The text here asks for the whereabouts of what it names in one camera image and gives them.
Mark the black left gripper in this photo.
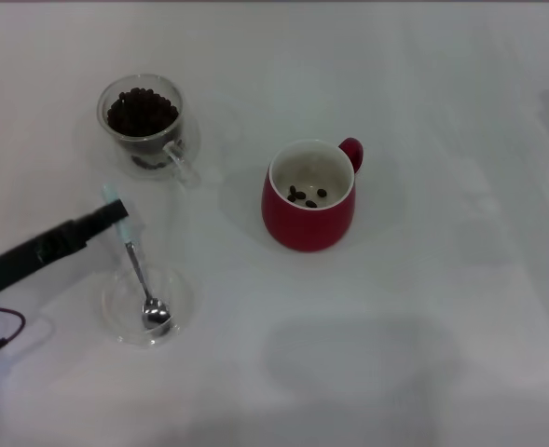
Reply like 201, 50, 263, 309
0, 198, 130, 304

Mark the blue handled metal spoon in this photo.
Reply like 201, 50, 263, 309
101, 183, 172, 330

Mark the red ceramic mug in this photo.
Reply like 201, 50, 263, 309
261, 137, 365, 253

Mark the coffee bean pile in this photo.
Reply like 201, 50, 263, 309
105, 87, 180, 138

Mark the clear glass handled cup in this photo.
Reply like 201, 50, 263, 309
97, 73, 203, 187

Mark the dark left wrist cable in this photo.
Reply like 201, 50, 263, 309
0, 301, 27, 365

